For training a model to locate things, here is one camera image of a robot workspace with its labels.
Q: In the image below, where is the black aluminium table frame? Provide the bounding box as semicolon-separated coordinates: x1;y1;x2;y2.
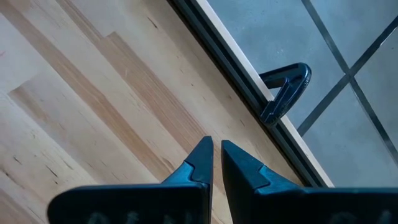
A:
166;0;335;188

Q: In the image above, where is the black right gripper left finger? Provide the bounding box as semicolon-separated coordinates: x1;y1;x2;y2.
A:
47;136;215;224

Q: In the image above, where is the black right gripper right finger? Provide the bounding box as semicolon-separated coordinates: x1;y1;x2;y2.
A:
221;139;398;224

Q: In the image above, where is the black frame clamp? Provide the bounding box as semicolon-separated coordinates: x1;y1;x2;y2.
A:
259;62;312;128

